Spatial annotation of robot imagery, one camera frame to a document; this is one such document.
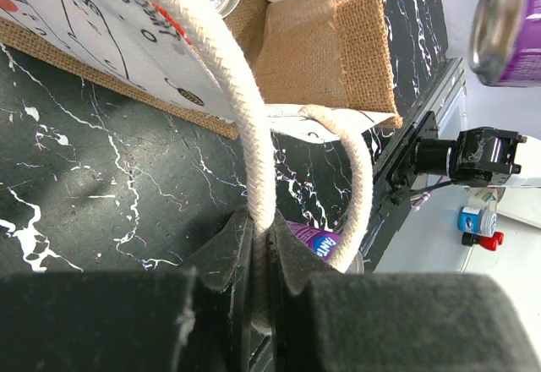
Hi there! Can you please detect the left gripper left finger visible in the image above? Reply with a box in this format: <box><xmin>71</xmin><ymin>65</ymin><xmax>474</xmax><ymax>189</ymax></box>
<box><xmin>1</xmin><ymin>208</ymin><xmax>254</xmax><ymax>371</ymax></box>

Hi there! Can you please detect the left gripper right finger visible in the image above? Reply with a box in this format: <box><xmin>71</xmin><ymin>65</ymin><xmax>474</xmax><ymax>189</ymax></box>
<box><xmin>267</xmin><ymin>216</ymin><xmax>540</xmax><ymax>371</ymax></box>

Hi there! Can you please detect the purple soda can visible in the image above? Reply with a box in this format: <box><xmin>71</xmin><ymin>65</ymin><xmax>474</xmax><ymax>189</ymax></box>
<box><xmin>287</xmin><ymin>221</ymin><xmax>364</xmax><ymax>274</ymax></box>
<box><xmin>468</xmin><ymin>0</ymin><xmax>540</xmax><ymax>87</ymax></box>

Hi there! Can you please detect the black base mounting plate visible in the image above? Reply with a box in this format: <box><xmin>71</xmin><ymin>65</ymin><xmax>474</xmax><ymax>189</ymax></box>
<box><xmin>363</xmin><ymin>57</ymin><xmax>527</xmax><ymax>271</ymax></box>

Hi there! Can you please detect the blue white small bottle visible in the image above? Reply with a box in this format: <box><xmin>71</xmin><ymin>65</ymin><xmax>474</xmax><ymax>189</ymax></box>
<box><xmin>457</xmin><ymin>206</ymin><xmax>497</xmax><ymax>237</ymax></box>

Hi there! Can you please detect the red capped marker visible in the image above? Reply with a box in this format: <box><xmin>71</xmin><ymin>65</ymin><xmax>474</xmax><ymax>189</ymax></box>
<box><xmin>462</xmin><ymin>232</ymin><xmax>505</xmax><ymax>251</ymax></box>

